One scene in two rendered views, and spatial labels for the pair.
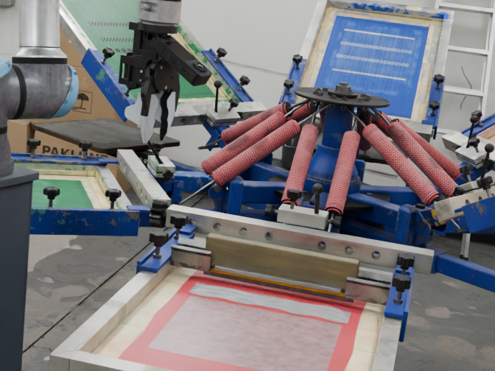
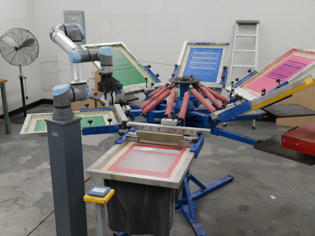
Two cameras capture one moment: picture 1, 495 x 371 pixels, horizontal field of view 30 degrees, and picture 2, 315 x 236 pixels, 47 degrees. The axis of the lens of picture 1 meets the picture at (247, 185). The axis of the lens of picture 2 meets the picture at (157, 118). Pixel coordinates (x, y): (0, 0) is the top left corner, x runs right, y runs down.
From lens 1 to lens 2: 0.64 m
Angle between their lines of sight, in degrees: 6
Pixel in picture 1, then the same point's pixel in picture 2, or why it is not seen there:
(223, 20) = (159, 49)
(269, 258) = (155, 136)
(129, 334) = (110, 163)
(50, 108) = (83, 98)
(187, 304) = (130, 152)
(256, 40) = (172, 55)
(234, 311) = (144, 153)
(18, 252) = (78, 141)
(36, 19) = (75, 71)
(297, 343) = (161, 161)
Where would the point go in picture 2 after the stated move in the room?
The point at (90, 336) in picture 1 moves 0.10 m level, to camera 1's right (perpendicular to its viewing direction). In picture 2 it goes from (97, 164) to (113, 165)
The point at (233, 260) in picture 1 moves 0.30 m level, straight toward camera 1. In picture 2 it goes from (145, 138) to (139, 153)
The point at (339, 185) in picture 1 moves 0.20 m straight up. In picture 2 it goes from (183, 110) to (183, 87)
